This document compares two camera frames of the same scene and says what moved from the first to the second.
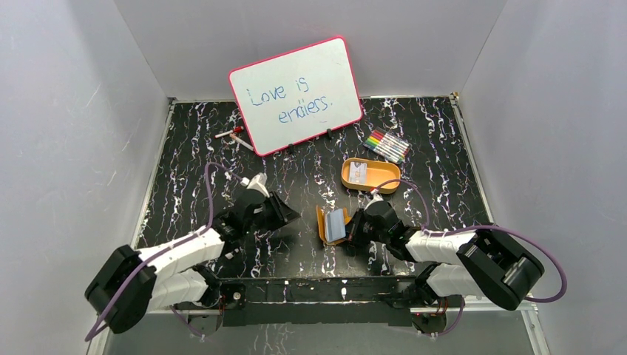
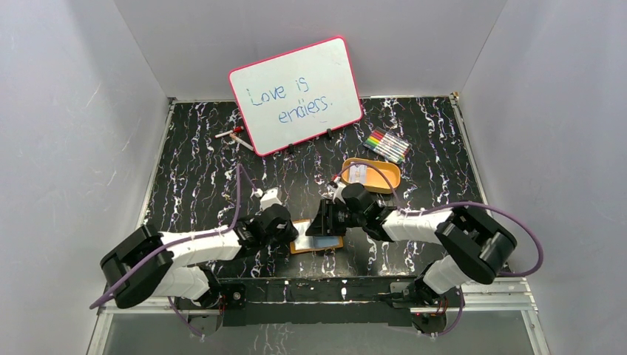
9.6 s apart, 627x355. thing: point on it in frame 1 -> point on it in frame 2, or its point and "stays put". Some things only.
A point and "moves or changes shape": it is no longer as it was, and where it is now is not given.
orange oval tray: (365, 174) stays put
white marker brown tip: (242, 142) stays put
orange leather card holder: (331, 224) moves or changes shape
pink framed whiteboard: (293, 96) stays put
